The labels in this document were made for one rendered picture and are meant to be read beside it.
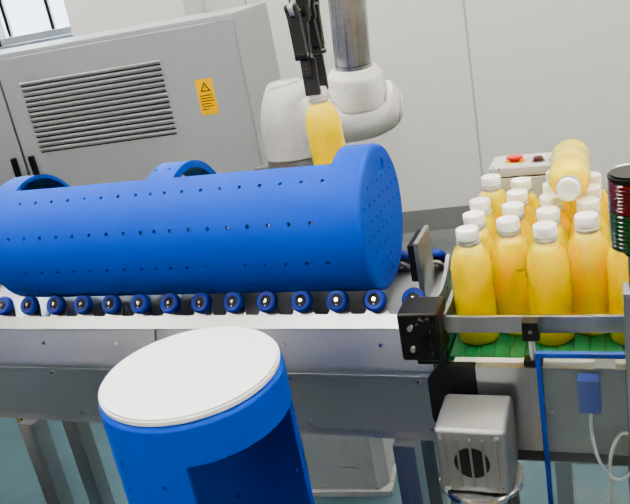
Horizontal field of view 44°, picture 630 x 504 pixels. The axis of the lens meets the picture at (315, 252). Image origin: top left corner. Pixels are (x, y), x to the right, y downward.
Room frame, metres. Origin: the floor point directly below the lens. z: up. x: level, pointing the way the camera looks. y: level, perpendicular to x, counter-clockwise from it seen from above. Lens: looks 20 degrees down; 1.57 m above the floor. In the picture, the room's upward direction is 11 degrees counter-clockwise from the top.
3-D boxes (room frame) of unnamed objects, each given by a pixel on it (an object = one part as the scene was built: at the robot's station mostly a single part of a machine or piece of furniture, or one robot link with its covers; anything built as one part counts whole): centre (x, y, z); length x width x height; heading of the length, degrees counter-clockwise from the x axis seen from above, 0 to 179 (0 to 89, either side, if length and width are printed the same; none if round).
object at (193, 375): (1.05, 0.22, 1.03); 0.28 x 0.28 x 0.01
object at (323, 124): (1.52, -0.06, 1.23); 0.07 x 0.07 x 0.19
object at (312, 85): (1.50, -0.05, 1.37); 0.03 x 0.01 x 0.07; 67
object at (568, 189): (1.24, -0.44, 1.14); 0.04 x 0.02 x 0.04; 68
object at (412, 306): (1.19, -0.16, 0.95); 0.10 x 0.07 x 0.10; 156
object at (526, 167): (1.58, -0.50, 1.05); 0.20 x 0.10 x 0.10; 66
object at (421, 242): (1.40, -0.20, 0.99); 0.10 x 0.02 x 0.12; 156
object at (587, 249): (1.18, -0.45, 1.00); 0.07 x 0.07 x 0.19
